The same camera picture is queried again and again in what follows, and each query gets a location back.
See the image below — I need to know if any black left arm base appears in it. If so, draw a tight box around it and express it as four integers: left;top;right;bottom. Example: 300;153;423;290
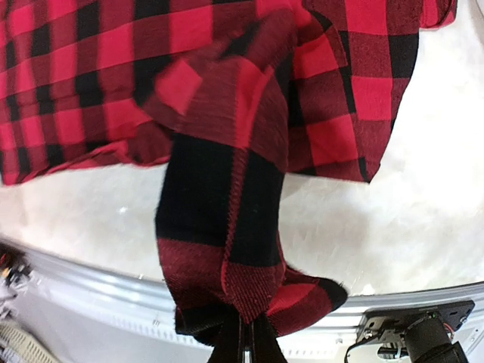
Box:
1;244;33;292

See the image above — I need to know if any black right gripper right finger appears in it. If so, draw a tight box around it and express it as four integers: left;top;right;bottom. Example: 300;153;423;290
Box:
251;315;287;363

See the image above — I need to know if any perforated green storage basket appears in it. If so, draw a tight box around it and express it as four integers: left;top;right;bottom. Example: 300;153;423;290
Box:
1;324;59;363

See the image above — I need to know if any aluminium front rail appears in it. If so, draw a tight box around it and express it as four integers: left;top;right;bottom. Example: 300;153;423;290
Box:
1;240;483;362

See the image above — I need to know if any red black plaid flannel shirt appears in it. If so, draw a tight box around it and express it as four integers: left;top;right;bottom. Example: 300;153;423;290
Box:
1;1;457;348

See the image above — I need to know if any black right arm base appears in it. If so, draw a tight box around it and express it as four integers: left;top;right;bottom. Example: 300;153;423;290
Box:
344;299;475;362

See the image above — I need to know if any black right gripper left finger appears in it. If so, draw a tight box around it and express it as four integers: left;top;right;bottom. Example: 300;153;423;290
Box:
208;315;244;363

